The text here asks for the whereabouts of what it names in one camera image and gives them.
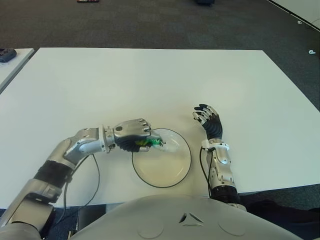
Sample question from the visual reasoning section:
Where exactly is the grey robot torso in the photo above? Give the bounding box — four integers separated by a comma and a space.
71, 194, 302, 240

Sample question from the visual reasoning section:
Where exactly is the grey table leg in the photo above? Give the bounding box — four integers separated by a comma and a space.
75, 203, 109, 237

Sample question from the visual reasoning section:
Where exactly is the white background table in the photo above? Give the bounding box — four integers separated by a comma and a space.
266, 0, 320, 31

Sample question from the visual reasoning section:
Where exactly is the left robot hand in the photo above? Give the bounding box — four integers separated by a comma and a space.
113, 117, 153, 153

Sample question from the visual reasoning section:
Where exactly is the white plate with black rim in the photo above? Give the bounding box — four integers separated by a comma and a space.
131, 128, 192, 189

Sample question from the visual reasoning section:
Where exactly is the dark game controller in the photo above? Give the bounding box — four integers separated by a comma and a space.
0, 48, 17, 63

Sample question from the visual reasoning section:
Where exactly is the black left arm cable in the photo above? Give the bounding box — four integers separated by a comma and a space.
59, 153, 101, 227

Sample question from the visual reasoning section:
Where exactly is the white side table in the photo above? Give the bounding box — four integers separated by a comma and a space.
0, 47, 35, 94

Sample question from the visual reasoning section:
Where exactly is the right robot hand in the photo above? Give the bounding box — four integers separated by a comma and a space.
192, 102, 224, 141

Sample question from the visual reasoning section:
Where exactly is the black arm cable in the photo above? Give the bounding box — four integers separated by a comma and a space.
199, 146, 217, 199
59, 153, 101, 227

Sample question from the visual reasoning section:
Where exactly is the green white toothpaste tube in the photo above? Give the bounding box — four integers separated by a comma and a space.
134, 134, 180, 154

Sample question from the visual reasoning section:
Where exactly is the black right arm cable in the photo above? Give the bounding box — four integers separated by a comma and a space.
199, 146, 217, 199

